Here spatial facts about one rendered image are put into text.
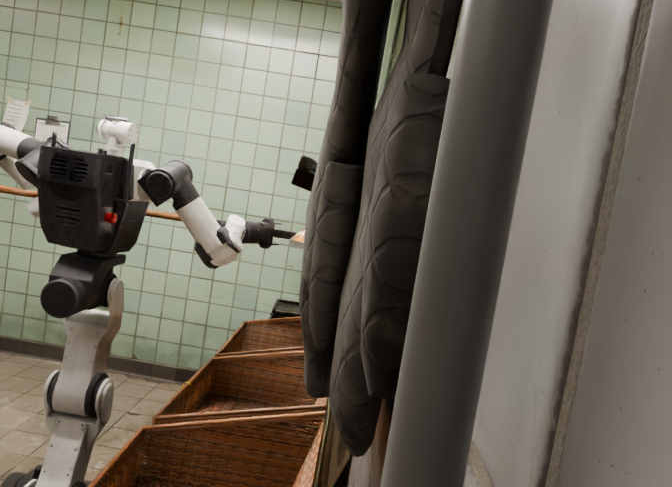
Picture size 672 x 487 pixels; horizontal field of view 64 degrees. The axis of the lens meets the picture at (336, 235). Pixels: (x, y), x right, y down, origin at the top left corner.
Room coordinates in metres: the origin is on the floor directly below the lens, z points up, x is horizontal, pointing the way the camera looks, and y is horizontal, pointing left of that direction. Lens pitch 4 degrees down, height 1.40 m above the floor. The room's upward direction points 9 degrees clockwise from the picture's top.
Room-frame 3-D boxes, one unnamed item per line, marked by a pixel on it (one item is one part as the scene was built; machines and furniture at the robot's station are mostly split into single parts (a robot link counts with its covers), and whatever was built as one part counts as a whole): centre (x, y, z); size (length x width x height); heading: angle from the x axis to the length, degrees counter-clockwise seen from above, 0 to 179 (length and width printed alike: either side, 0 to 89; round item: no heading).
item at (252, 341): (2.26, 0.14, 0.72); 0.56 x 0.49 x 0.28; 179
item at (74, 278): (1.66, 0.75, 1.00); 0.28 x 0.13 x 0.18; 179
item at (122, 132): (1.75, 0.74, 1.47); 0.10 x 0.07 x 0.09; 80
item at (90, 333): (1.73, 0.75, 0.78); 0.18 x 0.15 x 0.47; 89
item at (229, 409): (1.66, 0.16, 0.72); 0.56 x 0.49 x 0.28; 177
